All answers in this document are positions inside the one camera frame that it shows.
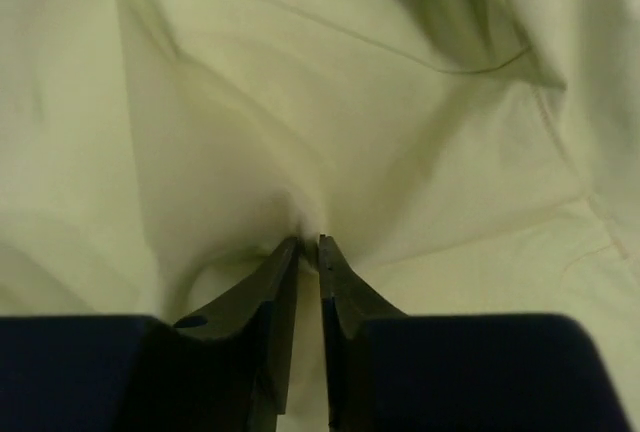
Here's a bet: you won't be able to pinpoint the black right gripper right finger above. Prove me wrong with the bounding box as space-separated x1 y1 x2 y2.
317 235 406 431

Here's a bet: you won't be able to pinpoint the yellow-green trousers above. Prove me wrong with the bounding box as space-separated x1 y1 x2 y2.
1 0 639 424

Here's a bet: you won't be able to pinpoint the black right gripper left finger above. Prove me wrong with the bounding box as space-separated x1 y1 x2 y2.
173 237 300 431

